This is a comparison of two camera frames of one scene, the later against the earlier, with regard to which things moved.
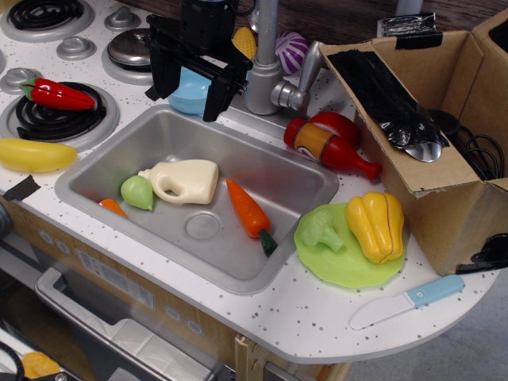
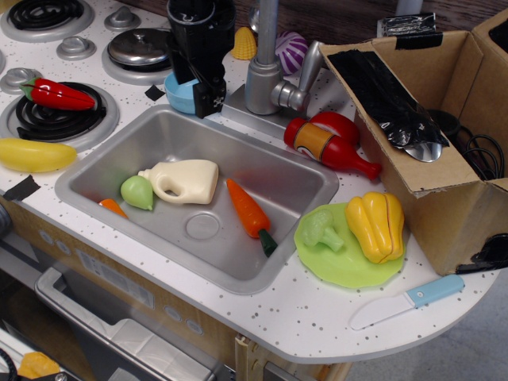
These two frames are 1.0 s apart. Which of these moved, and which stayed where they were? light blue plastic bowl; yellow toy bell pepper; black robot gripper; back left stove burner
Moved: black robot gripper
Stayed: light blue plastic bowl; back left stove burner; yellow toy bell pepper
